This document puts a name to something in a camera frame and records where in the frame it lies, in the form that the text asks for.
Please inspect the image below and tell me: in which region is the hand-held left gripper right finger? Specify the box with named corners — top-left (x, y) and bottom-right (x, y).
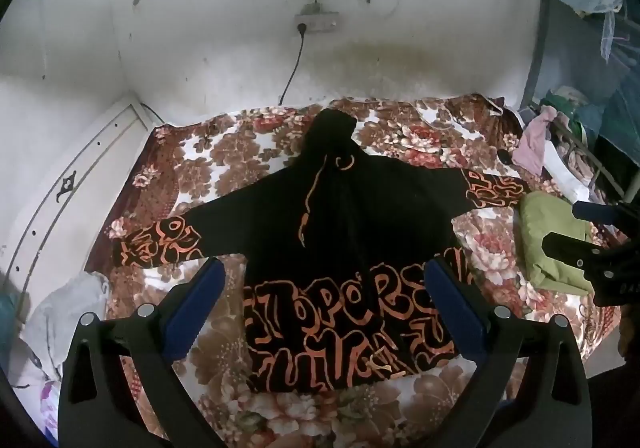
top-left (427, 257), bottom-right (592, 448)

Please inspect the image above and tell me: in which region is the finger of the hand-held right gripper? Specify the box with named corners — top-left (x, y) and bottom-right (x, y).
top-left (571, 200), bottom-right (640, 235)
top-left (541, 231), bottom-right (608, 279)

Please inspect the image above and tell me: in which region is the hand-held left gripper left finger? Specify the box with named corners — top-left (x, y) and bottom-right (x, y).
top-left (57, 257), bottom-right (226, 448)

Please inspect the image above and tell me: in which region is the black hoodie orange print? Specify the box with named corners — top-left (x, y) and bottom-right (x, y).
top-left (117, 108), bottom-right (533, 394)

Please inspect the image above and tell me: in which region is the person's right forearm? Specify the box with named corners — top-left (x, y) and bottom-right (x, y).
top-left (617, 310), bottom-right (640, 364)

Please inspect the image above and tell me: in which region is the metal clothes rack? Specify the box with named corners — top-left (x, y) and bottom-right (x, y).
top-left (520, 0), bottom-right (631, 199)

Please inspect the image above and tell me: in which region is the green folded cloth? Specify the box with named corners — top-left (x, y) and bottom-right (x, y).
top-left (517, 190), bottom-right (596, 299)

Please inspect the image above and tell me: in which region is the white pillow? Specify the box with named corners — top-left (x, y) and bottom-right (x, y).
top-left (542, 140), bottom-right (593, 201)

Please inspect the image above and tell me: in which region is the pink floral bedding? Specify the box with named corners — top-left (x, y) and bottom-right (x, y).
top-left (555, 128), bottom-right (616, 189)

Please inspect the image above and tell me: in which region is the pink cloth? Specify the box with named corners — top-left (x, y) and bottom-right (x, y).
top-left (512, 105), bottom-right (558, 176)

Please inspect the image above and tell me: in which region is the dark green cloth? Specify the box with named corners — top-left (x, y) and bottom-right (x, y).
top-left (540, 88), bottom-right (596, 129)

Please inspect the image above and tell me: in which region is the grey white cloth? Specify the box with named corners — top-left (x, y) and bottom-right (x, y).
top-left (10, 270), bottom-right (111, 429)

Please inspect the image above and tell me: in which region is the floral blanket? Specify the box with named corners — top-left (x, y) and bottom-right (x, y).
top-left (82, 93), bottom-right (626, 448)

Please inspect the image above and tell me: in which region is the white cabinet panel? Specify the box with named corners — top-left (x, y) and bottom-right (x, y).
top-left (0, 95), bottom-right (156, 309)

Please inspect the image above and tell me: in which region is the white power strip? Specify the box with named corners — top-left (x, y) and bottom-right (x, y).
top-left (294, 13), bottom-right (341, 34)

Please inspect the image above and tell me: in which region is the thin black cable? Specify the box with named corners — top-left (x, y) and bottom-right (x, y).
top-left (139, 100), bottom-right (166, 125)

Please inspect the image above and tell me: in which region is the black power cable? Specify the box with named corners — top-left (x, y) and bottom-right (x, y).
top-left (277, 23), bottom-right (307, 106)

